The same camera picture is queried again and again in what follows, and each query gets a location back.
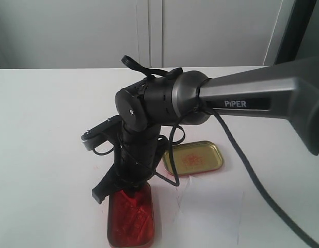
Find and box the white cabinet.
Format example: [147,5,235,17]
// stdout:
[0,1,294,69]

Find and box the gold tin lid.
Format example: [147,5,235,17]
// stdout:
[172,141,224,176]

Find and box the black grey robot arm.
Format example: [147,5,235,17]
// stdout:
[92,56,319,203]

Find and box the red ink pad tin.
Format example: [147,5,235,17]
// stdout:
[107,183,155,247]

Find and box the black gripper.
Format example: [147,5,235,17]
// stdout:
[92,136,165,204]

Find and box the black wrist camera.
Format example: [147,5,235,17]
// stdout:
[81,115,122,151]

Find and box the white paper sheet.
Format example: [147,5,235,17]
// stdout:
[172,177,244,247]

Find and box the black cable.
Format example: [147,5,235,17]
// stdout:
[93,55,319,248]

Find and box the dark vertical post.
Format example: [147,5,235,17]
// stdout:
[274,0,317,65]

